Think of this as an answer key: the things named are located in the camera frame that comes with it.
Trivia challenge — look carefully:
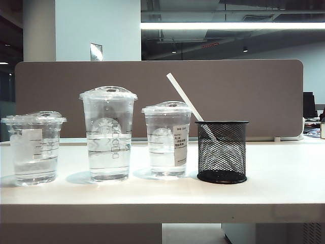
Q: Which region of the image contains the tall clear plastic cup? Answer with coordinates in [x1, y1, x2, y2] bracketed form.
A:
[78, 86, 139, 183]

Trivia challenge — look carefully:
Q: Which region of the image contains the medium labelled clear plastic cup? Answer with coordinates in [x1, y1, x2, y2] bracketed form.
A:
[141, 101, 196, 178]

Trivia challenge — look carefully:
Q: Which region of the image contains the brown desk divider panel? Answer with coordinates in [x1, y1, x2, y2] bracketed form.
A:
[14, 59, 305, 140]

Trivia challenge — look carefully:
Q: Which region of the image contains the silver wall sign plate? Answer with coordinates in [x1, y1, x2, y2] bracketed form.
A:
[89, 42, 104, 62]

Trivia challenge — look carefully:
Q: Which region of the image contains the black computer monitor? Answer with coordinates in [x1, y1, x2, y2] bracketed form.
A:
[303, 91, 318, 118]

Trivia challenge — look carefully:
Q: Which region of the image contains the white vented cabinet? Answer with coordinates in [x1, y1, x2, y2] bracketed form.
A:
[221, 223, 325, 244]

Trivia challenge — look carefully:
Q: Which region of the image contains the small clear plastic cup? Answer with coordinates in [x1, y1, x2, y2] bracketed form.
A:
[0, 110, 68, 187]

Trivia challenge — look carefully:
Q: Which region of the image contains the dark desk front panel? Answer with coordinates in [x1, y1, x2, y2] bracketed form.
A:
[0, 223, 163, 244]

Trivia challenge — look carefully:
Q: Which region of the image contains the black mesh pen holder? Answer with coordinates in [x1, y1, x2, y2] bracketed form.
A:
[194, 120, 250, 184]

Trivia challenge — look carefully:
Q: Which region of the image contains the white drinking straw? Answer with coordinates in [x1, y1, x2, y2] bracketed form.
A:
[166, 73, 220, 146]

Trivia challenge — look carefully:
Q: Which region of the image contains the long ceiling light strip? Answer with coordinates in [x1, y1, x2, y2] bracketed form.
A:
[140, 22, 325, 30]

